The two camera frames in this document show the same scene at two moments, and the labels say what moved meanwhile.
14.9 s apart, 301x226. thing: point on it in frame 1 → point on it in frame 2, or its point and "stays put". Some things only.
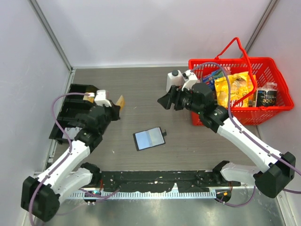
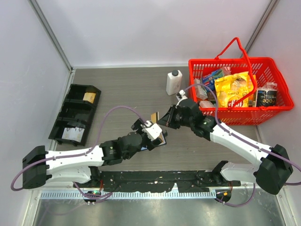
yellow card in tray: (89, 98) stays put
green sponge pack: (218, 74) stays put
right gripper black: (167, 100) → (168, 119)
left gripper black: (114, 110) → (138, 127)
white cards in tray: (70, 132) stays put
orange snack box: (252, 99) stays put
